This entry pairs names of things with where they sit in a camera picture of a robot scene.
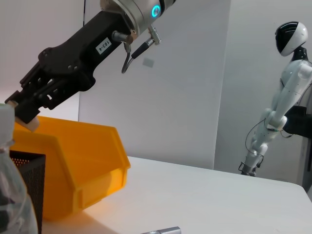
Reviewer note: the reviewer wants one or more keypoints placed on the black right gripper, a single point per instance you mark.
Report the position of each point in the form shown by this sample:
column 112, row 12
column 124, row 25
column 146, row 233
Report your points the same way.
column 83, row 51

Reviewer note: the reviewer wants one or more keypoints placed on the beige eraser with barcode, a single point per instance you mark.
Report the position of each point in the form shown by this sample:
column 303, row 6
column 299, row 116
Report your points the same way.
column 33, row 125

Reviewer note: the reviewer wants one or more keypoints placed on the clear water bottle green label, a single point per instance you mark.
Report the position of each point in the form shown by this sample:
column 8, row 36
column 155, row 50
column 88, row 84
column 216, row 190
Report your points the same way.
column 12, row 195

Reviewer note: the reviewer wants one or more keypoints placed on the silver marker pen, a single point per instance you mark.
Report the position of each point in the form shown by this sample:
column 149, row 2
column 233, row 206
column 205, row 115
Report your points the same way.
column 168, row 230

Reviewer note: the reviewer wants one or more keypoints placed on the black mesh pen holder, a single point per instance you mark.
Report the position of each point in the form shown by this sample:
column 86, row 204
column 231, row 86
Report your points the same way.
column 34, row 180

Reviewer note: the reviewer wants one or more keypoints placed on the yellow plastic storage bin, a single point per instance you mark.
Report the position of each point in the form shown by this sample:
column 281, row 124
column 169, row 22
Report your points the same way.
column 80, row 158

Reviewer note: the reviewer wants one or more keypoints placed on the white humanoid robot black face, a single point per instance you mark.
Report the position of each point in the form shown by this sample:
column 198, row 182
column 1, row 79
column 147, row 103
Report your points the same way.
column 292, row 73

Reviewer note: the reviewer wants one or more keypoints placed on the grey wall sticker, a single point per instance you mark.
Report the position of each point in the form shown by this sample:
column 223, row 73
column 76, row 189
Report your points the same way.
column 149, row 62

